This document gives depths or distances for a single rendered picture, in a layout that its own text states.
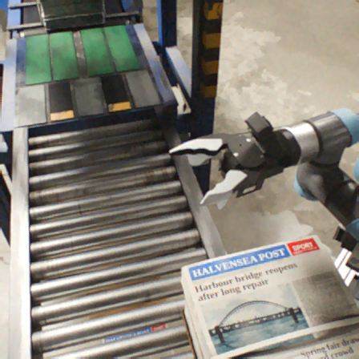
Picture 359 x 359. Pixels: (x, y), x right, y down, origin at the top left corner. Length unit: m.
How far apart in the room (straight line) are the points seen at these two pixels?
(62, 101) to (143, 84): 0.32
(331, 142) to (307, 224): 1.51
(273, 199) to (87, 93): 1.19
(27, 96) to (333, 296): 1.32
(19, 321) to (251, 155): 0.67
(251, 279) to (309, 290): 0.11
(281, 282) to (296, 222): 1.48
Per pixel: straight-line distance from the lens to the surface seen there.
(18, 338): 1.07
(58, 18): 2.18
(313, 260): 0.86
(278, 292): 0.80
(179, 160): 1.35
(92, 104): 1.62
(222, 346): 0.75
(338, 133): 0.81
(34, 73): 1.87
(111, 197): 1.25
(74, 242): 1.17
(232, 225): 2.20
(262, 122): 0.66
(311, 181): 0.86
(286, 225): 2.25
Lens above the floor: 1.72
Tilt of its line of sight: 46 degrees down
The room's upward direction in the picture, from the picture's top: straight up
